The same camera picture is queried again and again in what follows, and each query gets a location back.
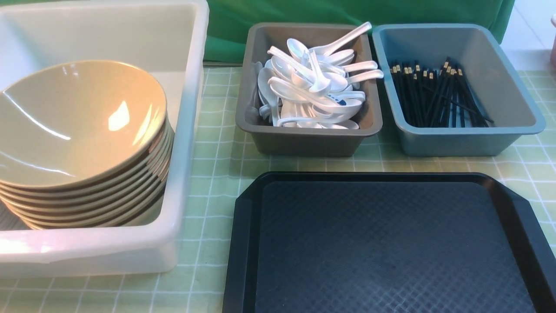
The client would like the grey plastic spoon bin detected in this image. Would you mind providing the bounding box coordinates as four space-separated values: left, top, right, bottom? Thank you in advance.
235 22 383 158

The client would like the pile of white spoons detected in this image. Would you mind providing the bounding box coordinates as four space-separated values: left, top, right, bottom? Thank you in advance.
253 22 384 130

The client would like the stack of tan bowls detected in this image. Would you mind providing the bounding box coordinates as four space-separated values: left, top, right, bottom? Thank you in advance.
1 60 174 230

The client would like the large white plastic tub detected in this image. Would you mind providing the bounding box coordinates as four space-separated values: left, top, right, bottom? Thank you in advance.
1 0 209 279

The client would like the green backdrop cloth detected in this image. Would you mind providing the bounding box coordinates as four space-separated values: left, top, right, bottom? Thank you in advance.
204 0 515 63

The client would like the green checkered tablecloth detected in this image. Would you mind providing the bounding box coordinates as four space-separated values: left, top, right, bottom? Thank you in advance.
0 67 556 313

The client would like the blue plastic chopstick bin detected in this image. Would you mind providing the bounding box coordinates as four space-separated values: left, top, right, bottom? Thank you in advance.
372 23 546 157

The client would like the pile of black chopsticks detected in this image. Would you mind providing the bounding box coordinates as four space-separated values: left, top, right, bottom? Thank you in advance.
389 57 494 127

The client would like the black plastic serving tray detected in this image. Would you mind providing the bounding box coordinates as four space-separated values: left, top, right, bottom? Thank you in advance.
222 172 556 313

